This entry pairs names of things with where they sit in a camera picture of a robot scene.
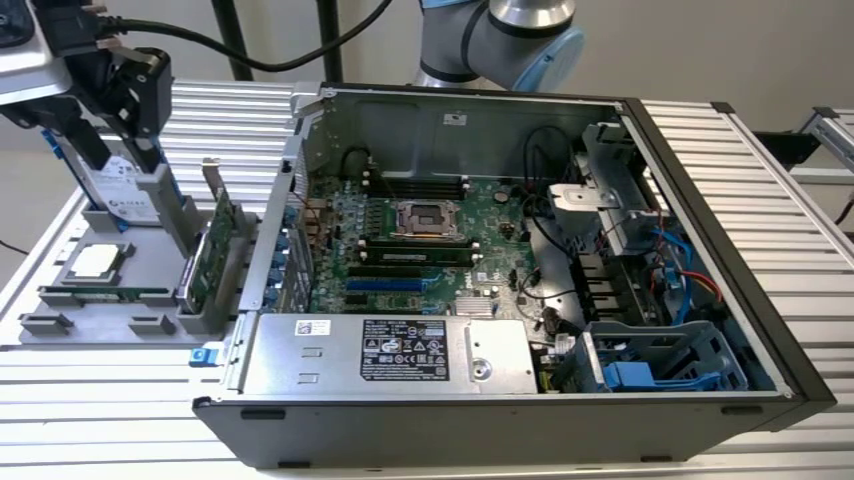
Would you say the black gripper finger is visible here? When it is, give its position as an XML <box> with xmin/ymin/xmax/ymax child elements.
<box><xmin>113</xmin><ymin>47</ymin><xmax>174</xmax><ymax>174</ymax></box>
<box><xmin>0</xmin><ymin>97</ymin><xmax>109</xmax><ymax>172</ymax></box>

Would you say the green graphics card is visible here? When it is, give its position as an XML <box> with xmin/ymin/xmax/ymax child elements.
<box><xmin>177</xmin><ymin>157</ymin><xmax>246</xmax><ymax>316</ymax></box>

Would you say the hard disk in blue carrier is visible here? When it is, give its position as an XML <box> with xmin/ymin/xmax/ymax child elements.
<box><xmin>39</xmin><ymin>124</ymin><xmax>183</xmax><ymax>234</ymax></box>

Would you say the black stand pole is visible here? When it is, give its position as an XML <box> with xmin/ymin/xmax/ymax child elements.
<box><xmin>317</xmin><ymin>0</ymin><xmax>346</xmax><ymax>84</ymax></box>
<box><xmin>211</xmin><ymin>0</ymin><xmax>255</xmax><ymax>81</ymax></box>

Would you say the silver CPU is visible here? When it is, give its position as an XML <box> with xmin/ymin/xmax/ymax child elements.
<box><xmin>66</xmin><ymin>244</ymin><xmax>126</xmax><ymax>279</ymax></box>

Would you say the grey parts rack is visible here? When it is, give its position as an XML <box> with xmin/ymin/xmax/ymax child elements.
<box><xmin>17</xmin><ymin>164</ymin><xmax>262</xmax><ymax>346</ymax></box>

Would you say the green RAM stick, white label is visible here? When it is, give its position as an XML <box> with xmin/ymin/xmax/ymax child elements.
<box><xmin>43</xmin><ymin>284</ymin><xmax>175</xmax><ymax>304</ymax></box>

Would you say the CPU socket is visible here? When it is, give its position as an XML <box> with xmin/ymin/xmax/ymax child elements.
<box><xmin>390</xmin><ymin>198</ymin><xmax>462</xmax><ymax>239</ymax></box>

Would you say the black expansion slot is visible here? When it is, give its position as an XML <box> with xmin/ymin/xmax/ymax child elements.
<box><xmin>347</xmin><ymin>264</ymin><xmax>424</xmax><ymax>279</ymax></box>

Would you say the blue expansion slot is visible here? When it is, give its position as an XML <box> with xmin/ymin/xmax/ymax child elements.
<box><xmin>345</xmin><ymin>277</ymin><xmax>429</xmax><ymax>296</ymax></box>

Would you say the silver power supply unit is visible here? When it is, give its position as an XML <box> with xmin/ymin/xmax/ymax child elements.
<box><xmin>239</xmin><ymin>313</ymin><xmax>541</xmax><ymax>396</ymax></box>

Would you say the green motherboard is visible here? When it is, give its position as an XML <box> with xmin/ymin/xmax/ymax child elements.
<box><xmin>293</xmin><ymin>174</ymin><xmax>542</xmax><ymax>321</ymax></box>

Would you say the small silver heatsink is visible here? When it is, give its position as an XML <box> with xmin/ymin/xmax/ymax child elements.
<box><xmin>456</xmin><ymin>295</ymin><xmax>500</xmax><ymax>317</ymax></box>

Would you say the open grey PC case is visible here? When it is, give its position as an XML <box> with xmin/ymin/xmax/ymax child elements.
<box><xmin>191</xmin><ymin>79</ymin><xmax>840</xmax><ymax>471</ymax></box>

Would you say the blue drive carrier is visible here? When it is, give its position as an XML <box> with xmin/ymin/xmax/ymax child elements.
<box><xmin>600</xmin><ymin>359</ymin><xmax>722</xmax><ymax>391</ymax></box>

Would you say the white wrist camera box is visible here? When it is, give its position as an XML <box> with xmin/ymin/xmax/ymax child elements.
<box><xmin>0</xmin><ymin>0</ymin><xmax>73</xmax><ymax>107</ymax></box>

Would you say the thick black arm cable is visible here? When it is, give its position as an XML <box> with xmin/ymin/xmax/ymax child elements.
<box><xmin>39</xmin><ymin>0</ymin><xmax>396</xmax><ymax>71</ymax></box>

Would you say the short black looped wire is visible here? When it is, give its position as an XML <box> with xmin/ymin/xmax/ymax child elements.
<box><xmin>341</xmin><ymin>145</ymin><xmax>373</xmax><ymax>176</ymax></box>

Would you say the long black looped wire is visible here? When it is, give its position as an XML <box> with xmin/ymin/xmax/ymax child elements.
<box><xmin>524</xmin><ymin>124</ymin><xmax>573</xmax><ymax>191</ymax></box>

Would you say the metal disk bay bracket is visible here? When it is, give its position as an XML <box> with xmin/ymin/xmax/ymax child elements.
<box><xmin>546</xmin><ymin>122</ymin><xmax>669</xmax><ymax>256</ymax></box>

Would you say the blue wire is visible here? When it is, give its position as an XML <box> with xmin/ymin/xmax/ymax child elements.
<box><xmin>650</xmin><ymin>227</ymin><xmax>700</xmax><ymax>321</ymax></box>

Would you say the red wire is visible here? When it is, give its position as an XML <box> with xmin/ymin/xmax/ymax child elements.
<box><xmin>690</xmin><ymin>272</ymin><xmax>726</xmax><ymax>301</ymax></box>

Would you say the black table bracket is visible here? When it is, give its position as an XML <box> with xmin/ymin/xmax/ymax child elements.
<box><xmin>753</xmin><ymin>128</ymin><xmax>824</xmax><ymax>166</ymax></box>

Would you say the aluminium frame table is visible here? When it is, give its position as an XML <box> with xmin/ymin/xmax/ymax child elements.
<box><xmin>786</xmin><ymin>105</ymin><xmax>854</xmax><ymax>186</ymax></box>

